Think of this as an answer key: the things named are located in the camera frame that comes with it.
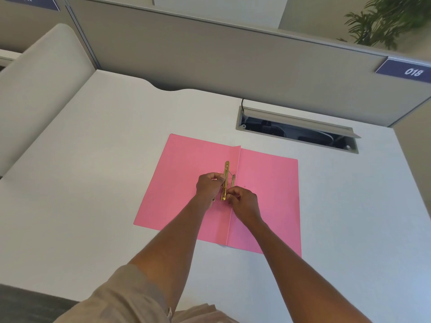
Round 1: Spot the person's right hand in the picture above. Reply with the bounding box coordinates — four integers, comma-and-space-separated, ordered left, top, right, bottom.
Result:
225, 186, 263, 224

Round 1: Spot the person's right forearm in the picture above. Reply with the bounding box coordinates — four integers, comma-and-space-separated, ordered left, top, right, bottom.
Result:
241, 217, 371, 323

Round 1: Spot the beige shirt torso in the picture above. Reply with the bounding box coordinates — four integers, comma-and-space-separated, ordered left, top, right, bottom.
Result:
172, 303, 240, 323

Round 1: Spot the grey desk partition panel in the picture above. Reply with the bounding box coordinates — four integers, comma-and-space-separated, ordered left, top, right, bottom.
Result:
64, 0, 431, 128
0, 0, 98, 70

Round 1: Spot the white rounded side divider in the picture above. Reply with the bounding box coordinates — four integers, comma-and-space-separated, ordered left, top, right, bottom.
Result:
0, 23, 97, 179

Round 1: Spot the pink folder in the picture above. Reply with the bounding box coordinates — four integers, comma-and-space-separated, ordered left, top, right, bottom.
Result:
133, 133, 302, 258

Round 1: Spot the blue number label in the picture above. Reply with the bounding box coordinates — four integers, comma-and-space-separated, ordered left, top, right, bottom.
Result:
1, 0, 61, 12
374, 57, 431, 84

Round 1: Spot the person's left hand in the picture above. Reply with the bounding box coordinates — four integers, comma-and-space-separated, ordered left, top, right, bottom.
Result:
195, 172, 226, 211

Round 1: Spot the gold metal fastener bar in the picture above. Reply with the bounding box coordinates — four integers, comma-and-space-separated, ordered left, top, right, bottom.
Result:
220, 160, 230, 201

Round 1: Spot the green potted plant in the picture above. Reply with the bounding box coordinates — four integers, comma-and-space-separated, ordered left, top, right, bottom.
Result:
336, 0, 431, 51

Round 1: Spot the grey desk cable port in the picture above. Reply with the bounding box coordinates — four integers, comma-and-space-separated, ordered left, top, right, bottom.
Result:
235, 105, 361, 154

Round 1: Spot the person's left forearm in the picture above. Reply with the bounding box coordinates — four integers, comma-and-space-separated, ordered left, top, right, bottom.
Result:
129, 195, 215, 313

